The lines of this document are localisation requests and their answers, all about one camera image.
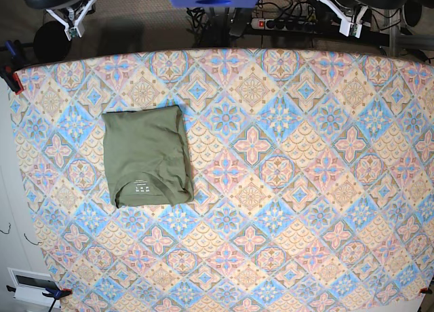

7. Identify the green t-shirt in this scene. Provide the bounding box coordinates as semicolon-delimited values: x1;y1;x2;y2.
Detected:
102;105;194;208

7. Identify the patterned tablecloth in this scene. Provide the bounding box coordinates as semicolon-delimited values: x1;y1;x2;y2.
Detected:
9;49;433;311

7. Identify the white power strip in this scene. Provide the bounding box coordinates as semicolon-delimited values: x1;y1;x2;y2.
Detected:
250;18;315;33

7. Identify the blue orange clamp lower left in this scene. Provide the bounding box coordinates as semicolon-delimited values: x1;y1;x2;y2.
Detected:
6;286;73;311

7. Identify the blue orange clamp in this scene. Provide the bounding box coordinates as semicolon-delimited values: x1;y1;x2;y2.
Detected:
6;286;73;311
1;40;25;94

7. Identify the blue orange clamp upper left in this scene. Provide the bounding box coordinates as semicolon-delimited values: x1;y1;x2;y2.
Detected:
1;40;25;94

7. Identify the orange clamp lower right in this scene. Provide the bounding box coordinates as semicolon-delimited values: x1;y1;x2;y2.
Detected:
420;288;433;295

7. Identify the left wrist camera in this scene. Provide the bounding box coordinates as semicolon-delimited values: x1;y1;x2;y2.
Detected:
339;20;363;38

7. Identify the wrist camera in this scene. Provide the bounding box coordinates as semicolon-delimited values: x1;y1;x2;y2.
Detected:
65;24;85;41
339;20;363;38

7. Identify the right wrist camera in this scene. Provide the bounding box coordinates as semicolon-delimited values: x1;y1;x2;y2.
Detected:
65;24;85;41

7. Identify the white wall box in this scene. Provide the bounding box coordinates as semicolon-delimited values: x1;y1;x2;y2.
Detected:
6;267;60;307

